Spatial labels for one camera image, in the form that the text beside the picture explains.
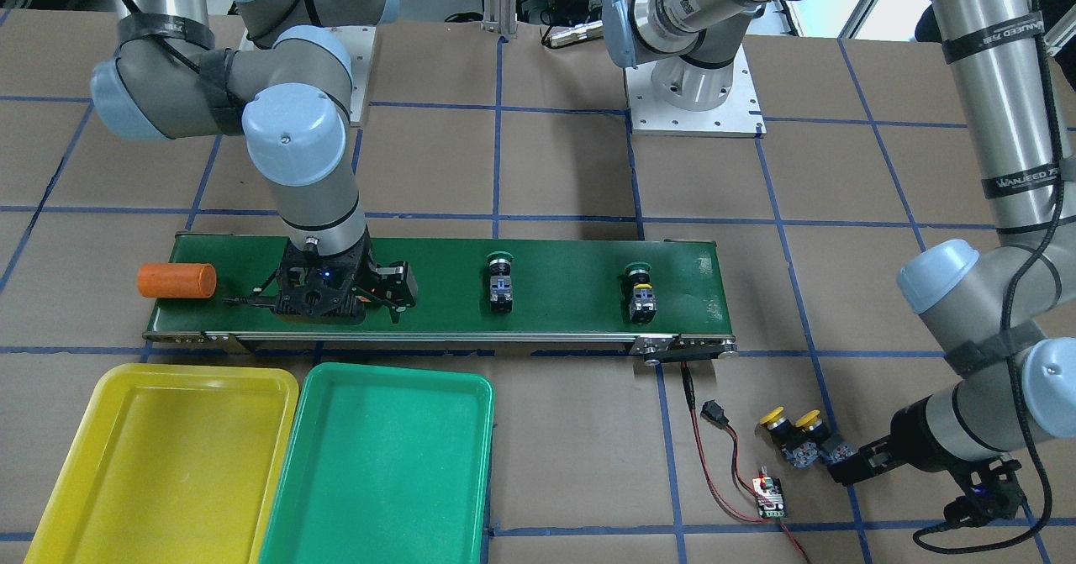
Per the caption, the green push button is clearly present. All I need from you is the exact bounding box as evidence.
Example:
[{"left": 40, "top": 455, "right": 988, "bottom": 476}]
[
  {"left": 624, "top": 260, "right": 657, "bottom": 324},
  {"left": 487, "top": 250, "right": 514, "bottom": 313}
]

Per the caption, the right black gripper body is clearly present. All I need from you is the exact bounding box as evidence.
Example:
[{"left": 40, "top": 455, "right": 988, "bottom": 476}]
[{"left": 272, "top": 240, "right": 374, "bottom": 323}]

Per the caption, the black power adapter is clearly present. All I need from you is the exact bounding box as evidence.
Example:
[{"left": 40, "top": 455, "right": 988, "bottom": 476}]
[{"left": 550, "top": 0, "right": 589, "bottom": 25}]

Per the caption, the green conveyor belt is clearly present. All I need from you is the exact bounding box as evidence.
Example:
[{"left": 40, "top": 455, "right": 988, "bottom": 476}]
[{"left": 145, "top": 234, "right": 737, "bottom": 364}]

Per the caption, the small controller circuit board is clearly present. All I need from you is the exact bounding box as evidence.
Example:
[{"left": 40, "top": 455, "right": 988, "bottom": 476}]
[{"left": 751, "top": 466, "right": 789, "bottom": 519}]

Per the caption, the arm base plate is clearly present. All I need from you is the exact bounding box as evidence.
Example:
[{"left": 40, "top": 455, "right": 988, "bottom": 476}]
[
  {"left": 240, "top": 26, "right": 376, "bottom": 126},
  {"left": 624, "top": 47, "right": 767, "bottom": 138}
]

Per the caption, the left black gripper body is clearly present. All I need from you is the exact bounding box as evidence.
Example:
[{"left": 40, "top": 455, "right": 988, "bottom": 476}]
[{"left": 889, "top": 404, "right": 1027, "bottom": 527}]

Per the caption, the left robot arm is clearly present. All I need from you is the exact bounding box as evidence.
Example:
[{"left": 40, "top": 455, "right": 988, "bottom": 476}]
[{"left": 601, "top": 0, "right": 1073, "bottom": 532}]

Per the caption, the red black power cable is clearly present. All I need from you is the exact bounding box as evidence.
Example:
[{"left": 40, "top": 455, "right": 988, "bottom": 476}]
[{"left": 679, "top": 362, "right": 812, "bottom": 564}]

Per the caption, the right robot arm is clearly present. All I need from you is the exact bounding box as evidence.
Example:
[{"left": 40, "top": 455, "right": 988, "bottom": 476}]
[{"left": 91, "top": 0, "right": 417, "bottom": 323}]

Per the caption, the plain orange cylinder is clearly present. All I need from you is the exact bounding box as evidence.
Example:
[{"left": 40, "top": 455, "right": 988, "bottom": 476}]
[{"left": 137, "top": 264, "right": 218, "bottom": 299}]

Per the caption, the yellow push button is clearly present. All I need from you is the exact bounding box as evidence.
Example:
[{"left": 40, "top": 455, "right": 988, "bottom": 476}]
[
  {"left": 794, "top": 409, "right": 856, "bottom": 466},
  {"left": 758, "top": 406, "right": 820, "bottom": 469}
]

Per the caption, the yellow plastic tray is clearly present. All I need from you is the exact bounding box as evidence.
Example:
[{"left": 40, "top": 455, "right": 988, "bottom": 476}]
[{"left": 26, "top": 362, "right": 299, "bottom": 563}]

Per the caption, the green plastic tray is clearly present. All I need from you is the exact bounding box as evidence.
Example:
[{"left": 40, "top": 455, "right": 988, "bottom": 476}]
[{"left": 259, "top": 362, "right": 494, "bottom": 563}]

